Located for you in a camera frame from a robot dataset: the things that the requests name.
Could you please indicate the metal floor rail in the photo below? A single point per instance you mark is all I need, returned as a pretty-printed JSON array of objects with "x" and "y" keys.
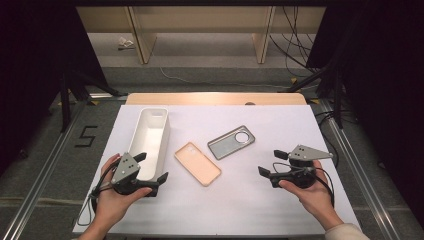
[
  {"x": 363, "y": 180},
  {"x": 36, "y": 186}
]

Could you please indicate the dark curtain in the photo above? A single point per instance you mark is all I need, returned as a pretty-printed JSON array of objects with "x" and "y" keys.
[
  {"x": 36, "y": 66},
  {"x": 383, "y": 83}
]

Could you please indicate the crumpled white paper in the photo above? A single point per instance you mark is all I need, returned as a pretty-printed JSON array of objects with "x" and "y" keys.
[{"x": 125, "y": 42}]

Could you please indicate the person's left hand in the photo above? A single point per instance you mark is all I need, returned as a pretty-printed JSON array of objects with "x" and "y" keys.
[{"x": 111, "y": 206}]

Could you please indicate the white oblong storage box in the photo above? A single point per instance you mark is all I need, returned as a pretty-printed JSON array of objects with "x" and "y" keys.
[{"x": 148, "y": 143}]

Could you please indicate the light wooden shelf unit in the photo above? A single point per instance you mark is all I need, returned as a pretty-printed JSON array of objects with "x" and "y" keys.
[{"x": 200, "y": 20}]

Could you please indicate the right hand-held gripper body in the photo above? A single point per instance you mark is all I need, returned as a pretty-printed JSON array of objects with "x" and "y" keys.
[{"x": 308, "y": 153}]

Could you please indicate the black metal stand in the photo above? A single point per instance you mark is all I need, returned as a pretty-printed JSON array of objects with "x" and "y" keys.
[
  {"x": 65, "y": 100},
  {"x": 338, "y": 100}
]

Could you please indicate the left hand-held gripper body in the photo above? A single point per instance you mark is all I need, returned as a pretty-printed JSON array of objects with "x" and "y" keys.
[{"x": 125, "y": 168}]

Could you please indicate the beige phone case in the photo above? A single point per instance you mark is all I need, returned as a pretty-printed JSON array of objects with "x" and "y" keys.
[{"x": 197, "y": 164}]

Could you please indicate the person's right hand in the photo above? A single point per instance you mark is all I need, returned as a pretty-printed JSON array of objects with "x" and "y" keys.
[{"x": 316, "y": 198}]

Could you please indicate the light wooden table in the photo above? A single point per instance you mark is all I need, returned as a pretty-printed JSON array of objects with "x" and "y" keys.
[{"x": 213, "y": 98}]

